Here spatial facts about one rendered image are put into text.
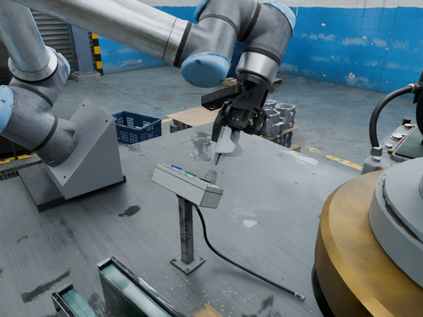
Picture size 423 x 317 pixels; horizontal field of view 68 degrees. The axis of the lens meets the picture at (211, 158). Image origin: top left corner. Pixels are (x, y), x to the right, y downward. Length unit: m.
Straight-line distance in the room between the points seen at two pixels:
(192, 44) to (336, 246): 0.51
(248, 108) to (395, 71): 5.64
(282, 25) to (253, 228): 0.60
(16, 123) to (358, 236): 1.11
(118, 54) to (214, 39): 7.00
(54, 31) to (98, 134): 6.01
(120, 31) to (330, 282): 0.56
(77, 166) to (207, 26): 0.70
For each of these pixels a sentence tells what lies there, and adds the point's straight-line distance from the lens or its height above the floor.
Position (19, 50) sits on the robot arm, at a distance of 1.14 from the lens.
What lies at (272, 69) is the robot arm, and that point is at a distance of 0.73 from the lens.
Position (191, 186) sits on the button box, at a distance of 0.72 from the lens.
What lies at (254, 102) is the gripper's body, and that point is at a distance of 0.71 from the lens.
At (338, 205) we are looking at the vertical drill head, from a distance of 0.21.
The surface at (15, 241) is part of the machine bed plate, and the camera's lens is 1.14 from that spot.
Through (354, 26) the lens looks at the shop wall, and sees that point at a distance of 6.54.
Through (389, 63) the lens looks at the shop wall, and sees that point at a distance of 6.29.
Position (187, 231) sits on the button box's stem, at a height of 0.92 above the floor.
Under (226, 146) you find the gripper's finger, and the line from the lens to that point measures 0.70.
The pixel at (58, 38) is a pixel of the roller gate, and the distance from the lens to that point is 7.14.
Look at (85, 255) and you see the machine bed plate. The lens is 1.00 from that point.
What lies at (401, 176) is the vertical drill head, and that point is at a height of 1.36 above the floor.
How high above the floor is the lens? 1.45
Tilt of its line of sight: 27 degrees down
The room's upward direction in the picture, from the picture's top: straight up
